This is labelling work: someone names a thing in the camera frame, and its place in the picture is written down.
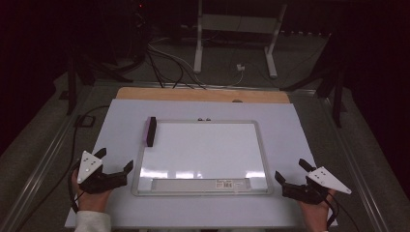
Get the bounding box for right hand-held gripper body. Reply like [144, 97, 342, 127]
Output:
[281, 165, 353, 206]

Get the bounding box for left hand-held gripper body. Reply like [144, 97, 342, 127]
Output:
[76, 150, 130, 195]

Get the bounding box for purple and black whiteboard eraser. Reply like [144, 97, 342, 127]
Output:
[145, 116, 158, 148]

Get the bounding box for person's left hand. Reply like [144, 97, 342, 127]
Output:
[71, 168, 114, 215]

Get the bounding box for person's right hand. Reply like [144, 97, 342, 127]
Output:
[297, 188, 338, 232]

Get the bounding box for white table cover sheet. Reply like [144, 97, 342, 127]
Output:
[64, 98, 338, 230]

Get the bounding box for black square floor plate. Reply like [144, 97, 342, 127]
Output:
[73, 114, 97, 129]

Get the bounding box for silver-framed whiteboard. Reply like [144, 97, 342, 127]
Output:
[131, 117, 275, 197]

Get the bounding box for black tripod stand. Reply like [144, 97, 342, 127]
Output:
[279, 30, 349, 130]
[65, 47, 133, 116]

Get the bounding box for wooden table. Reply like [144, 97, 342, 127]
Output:
[115, 86, 291, 104]

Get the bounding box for dark equipment with red light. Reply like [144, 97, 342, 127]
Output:
[110, 0, 153, 66]

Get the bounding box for power strip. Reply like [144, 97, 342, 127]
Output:
[278, 29, 333, 38]

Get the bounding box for grey metal stand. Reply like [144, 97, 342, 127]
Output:
[192, 0, 288, 79]

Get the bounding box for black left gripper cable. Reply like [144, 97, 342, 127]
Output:
[67, 159, 85, 215]

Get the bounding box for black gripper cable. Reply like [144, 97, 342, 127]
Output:
[323, 189, 362, 232]
[67, 159, 85, 215]

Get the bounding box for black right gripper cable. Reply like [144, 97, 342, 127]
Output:
[323, 189, 362, 232]

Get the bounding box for long black floor cable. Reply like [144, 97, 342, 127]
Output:
[14, 104, 111, 232]

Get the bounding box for black floor cable bundle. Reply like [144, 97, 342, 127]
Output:
[145, 47, 207, 91]

